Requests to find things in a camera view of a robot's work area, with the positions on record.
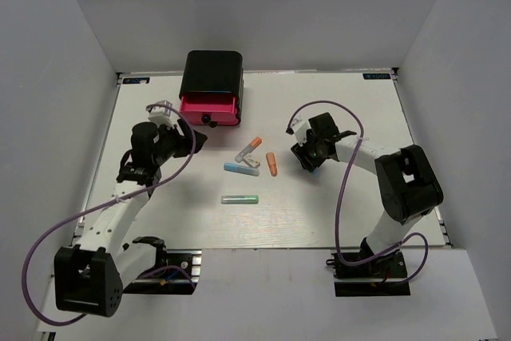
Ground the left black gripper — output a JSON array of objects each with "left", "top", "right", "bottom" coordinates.
[{"left": 153, "top": 119, "right": 208, "bottom": 166}]

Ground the pink drawer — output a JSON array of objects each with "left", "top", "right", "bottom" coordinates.
[
  {"left": 180, "top": 93, "right": 240, "bottom": 125},
  {"left": 199, "top": 120, "right": 240, "bottom": 128}
]

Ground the black drawer cabinet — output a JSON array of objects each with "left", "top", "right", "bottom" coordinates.
[{"left": 179, "top": 50, "right": 244, "bottom": 122}]

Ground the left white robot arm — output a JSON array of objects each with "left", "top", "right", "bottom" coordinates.
[{"left": 53, "top": 120, "right": 208, "bottom": 317}]

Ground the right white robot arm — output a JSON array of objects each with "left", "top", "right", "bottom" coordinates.
[{"left": 286, "top": 113, "right": 444, "bottom": 276}]

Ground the blue capped highlighter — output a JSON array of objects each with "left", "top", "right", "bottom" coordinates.
[{"left": 224, "top": 163, "right": 259, "bottom": 176}]

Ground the small staples box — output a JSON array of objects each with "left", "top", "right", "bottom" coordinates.
[{"left": 243, "top": 153, "right": 260, "bottom": 169}]

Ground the orange capped highlighter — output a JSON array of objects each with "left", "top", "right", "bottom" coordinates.
[{"left": 235, "top": 137, "right": 262, "bottom": 163}]

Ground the green capped highlighter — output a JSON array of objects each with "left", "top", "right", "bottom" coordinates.
[{"left": 220, "top": 195, "right": 259, "bottom": 204}]

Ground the left blue corner label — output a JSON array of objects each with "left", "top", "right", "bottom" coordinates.
[{"left": 122, "top": 77, "right": 150, "bottom": 85}]

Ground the blue corner label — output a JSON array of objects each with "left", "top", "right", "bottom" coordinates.
[
  {"left": 362, "top": 73, "right": 391, "bottom": 80},
  {"left": 122, "top": 77, "right": 150, "bottom": 85}
]

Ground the right blue corner label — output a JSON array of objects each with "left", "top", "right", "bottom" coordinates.
[{"left": 362, "top": 73, "right": 391, "bottom": 80}]

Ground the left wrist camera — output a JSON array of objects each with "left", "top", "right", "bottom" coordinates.
[{"left": 146, "top": 100, "right": 174, "bottom": 127}]

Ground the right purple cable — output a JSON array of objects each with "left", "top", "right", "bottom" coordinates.
[{"left": 289, "top": 100, "right": 430, "bottom": 288}]

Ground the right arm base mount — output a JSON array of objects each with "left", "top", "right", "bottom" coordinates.
[{"left": 326, "top": 252, "right": 410, "bottom": 298}]

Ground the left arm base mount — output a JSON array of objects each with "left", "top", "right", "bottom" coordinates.
[{"left": 123, "top": 250, "right": 202, "bottom": 295}]

